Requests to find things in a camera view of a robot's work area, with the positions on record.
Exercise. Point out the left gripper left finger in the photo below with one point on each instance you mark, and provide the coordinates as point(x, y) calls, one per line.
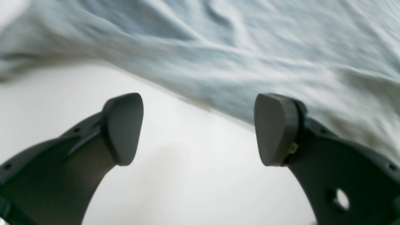
point(52, 183)

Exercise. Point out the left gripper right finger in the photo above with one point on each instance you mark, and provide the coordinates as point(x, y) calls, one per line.
point(345, 183)

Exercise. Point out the grey t-shirt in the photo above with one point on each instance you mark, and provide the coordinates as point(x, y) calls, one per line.
point(340, 57)

